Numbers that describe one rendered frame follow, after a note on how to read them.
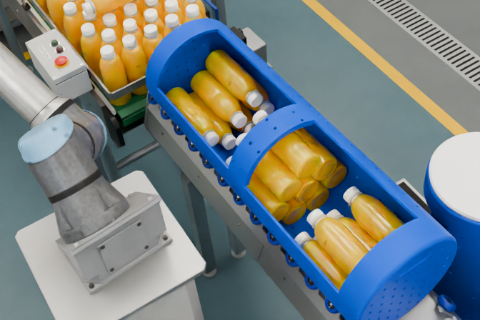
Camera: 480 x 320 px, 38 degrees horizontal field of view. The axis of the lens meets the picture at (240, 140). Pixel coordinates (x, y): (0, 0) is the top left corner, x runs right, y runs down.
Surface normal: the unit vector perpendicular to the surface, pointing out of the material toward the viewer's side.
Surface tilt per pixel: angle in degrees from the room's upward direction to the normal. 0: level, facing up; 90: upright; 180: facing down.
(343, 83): 0
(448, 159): 0
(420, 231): 17
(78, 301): 0
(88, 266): 90
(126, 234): 90
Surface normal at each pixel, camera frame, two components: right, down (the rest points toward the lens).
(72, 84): 0.57, 0.61
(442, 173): -0.07, -0.64
